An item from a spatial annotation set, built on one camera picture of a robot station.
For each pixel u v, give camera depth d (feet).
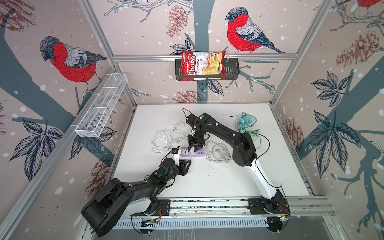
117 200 1.40
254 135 3.24
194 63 2.88
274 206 2.08
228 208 2.45
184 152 2.96
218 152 3.01
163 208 2.39
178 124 3.42
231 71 3.11
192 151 2.74
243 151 1.92
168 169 2.19
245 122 3.40
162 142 3.27
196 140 2.62
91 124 2.30
